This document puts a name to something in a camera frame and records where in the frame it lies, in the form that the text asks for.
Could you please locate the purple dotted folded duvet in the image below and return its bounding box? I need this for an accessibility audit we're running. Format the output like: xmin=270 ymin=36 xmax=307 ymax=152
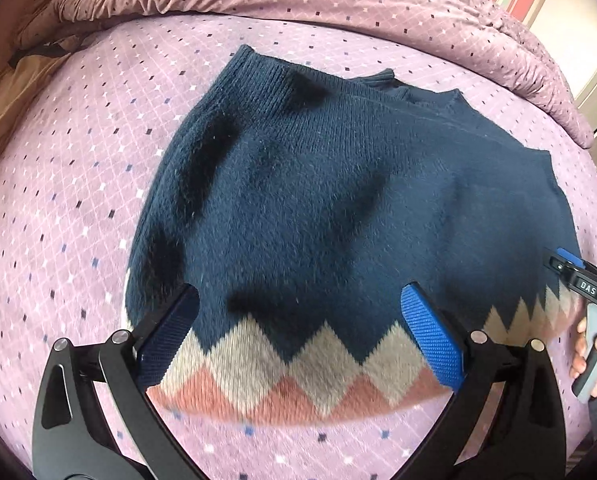
xmin=14 ymin=0 xmax=594 ymax=148

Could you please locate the purple dotted bed sheet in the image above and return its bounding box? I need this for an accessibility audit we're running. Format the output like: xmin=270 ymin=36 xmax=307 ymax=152
xmin=0 ymin=15 xmax=597 ymax=463

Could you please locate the navy argyle knit sweater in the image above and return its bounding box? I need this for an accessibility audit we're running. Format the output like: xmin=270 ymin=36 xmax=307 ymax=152
xmin=126 ymin=47 xmax=578 ymax=425

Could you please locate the tan pillow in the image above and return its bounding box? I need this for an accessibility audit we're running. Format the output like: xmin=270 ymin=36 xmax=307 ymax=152
xmin=0 ymin=53 xmax=71 ymax=156

